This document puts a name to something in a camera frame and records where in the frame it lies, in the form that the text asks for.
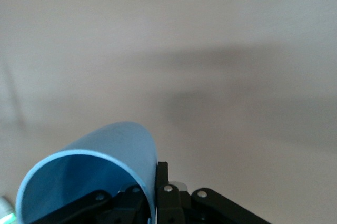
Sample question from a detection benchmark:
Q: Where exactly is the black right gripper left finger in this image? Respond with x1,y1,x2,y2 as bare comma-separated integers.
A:
39,186,153,224

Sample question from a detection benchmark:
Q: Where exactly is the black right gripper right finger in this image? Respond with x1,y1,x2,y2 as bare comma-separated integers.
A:
155,161,272,224

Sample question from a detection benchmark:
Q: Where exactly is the blue plastic cup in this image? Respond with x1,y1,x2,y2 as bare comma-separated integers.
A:
15,121,159,224

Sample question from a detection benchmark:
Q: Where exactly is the brown table cover mat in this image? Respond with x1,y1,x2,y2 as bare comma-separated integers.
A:
0,0,337,224

